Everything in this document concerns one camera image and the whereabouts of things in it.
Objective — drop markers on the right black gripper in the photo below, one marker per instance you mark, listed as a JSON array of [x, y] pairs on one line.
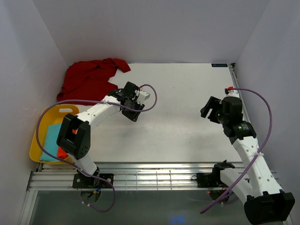
[[213, 103]]

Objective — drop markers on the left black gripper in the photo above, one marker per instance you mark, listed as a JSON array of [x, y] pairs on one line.
[[134, 116]]

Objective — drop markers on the orange t shirt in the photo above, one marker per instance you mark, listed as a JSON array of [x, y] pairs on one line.
[[61, 153]]

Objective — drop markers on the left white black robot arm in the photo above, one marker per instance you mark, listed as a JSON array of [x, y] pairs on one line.
[[75, 132]]

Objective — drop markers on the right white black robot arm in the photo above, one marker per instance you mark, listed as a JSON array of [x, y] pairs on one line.
[[263, 198]]

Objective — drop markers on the blue table label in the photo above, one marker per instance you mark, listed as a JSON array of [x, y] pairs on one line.
[[219, 65]]

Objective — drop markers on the dark red t shirt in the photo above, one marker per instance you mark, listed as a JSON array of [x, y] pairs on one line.
[[89, 80]]

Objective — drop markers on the teal folded t shirt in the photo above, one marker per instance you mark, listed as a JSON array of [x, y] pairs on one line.
[[50, 144]]

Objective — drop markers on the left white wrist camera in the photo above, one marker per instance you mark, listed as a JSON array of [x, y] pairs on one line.
[[142, 96]]

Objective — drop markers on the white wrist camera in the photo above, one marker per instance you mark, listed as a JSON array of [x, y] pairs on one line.
[[142, 96], [231, 92]]

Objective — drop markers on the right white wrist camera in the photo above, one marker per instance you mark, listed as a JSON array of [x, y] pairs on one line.
[[231, 92]]

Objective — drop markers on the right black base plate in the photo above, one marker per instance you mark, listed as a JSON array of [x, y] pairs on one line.
[[208, 180]]

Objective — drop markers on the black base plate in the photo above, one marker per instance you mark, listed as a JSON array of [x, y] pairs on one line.
[[81, 181], [208, 180]]

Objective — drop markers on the aluminium rail frame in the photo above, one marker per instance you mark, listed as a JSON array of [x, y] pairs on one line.
[[176, 142]]

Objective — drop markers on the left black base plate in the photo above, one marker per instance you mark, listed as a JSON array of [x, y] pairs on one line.
[[81, 181]]

